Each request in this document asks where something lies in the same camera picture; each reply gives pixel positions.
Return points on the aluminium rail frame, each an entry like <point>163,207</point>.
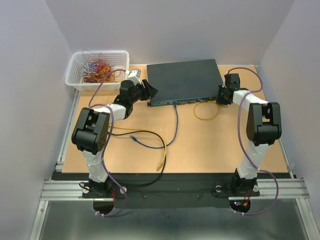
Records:
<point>193,146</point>

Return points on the white perforated plastic basket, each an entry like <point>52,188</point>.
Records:
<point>105,69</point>

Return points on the large blue rack network switch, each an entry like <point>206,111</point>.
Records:
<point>184,82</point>

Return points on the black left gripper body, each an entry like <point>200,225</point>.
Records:
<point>138,91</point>

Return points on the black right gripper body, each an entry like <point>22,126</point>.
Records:
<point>221,96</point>

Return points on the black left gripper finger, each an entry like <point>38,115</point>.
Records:
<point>149,89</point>
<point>148,94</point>

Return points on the black ethernet cable teal plug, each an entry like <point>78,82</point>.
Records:
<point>132,176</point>

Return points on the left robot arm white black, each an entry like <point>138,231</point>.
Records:
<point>90,134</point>

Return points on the yellow ethernet cable long loop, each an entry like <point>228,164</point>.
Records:
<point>206,110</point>

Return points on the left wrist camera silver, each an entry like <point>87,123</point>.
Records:
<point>134,76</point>

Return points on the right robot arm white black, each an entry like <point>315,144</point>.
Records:
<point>263,125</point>

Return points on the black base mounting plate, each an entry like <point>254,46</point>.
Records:
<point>198,190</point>

